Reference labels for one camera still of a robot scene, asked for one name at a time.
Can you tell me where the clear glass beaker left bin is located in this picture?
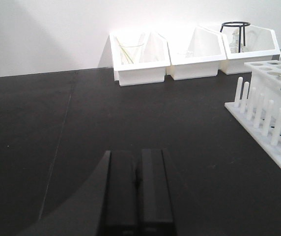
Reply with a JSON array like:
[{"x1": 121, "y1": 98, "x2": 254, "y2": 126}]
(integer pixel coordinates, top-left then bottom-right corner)
[{"x1": 129, "y1": 44, "x2": 143, "y2": 64}]

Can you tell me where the yellow green stirring rod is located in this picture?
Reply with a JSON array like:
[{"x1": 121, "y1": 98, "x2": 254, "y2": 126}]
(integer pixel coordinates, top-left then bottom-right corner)
[{"x1": 115, "y1": 37, "x2": 134, "y2": 64}]

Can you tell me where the white storage bin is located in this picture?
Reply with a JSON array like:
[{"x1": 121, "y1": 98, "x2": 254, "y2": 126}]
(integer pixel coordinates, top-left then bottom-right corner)
[
  {"x1": 199, "y1": 23, "x2": 281, "y2": 75},
  {"x1": 110, "y1": 30, "x2": 170, "y2": 87},
  {"x1": 164, "y1": 26, "x2": 226, "y2": 80}
]

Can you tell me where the white middle storage bin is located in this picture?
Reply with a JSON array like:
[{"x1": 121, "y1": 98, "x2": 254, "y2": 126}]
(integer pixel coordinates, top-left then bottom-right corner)
[{"x1": 164, "y1": 26, "x2": 226, "y2": 80}]

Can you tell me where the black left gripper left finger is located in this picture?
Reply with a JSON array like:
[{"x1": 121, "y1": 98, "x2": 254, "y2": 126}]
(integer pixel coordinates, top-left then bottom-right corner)
[{"x1": 98, "y1": 150, "x2": 138, "y2": 236}]

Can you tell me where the white test tube rack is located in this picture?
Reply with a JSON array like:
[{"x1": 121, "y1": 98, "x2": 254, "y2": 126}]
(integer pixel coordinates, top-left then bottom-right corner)
[{"x1": 225, "y1": 60, "x2": 281, "y2": 168}]

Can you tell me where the clear glassware in right bin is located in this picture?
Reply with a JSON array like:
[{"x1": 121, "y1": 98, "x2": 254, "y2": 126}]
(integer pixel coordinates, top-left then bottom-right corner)
[{"x1": 229, "y1": 29, "x2": 249, "y2": 53}]

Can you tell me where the white left storage bin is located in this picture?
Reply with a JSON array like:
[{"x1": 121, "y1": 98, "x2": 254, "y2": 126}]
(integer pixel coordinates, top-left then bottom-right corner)
[{"x1": 110, "y1": 30, "x2": 170, "y2": 87}]

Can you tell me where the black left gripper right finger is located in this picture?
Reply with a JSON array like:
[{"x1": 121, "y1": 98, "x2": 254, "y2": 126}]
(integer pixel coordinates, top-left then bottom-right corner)
[{"x1": 138, "y1": 149, "x2": 176, "y2": 236}]

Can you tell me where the white right storage bin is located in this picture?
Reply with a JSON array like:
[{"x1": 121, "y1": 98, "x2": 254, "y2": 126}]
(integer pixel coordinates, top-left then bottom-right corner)
[{"x1": 199, "y1": 23, "x2": 281, "y2": 75}]

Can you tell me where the black metal tripod stand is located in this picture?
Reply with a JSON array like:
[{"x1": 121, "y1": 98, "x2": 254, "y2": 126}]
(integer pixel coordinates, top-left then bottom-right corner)
[{"x1": 220, "y1": 21, "x2": 251, "y2": 53}]

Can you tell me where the small glass beaker middle bin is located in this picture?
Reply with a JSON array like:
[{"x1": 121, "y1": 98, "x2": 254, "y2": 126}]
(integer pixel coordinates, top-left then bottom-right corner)
[{"x1": 177, "y1": 50, "x2": 194, "y2": 58}]

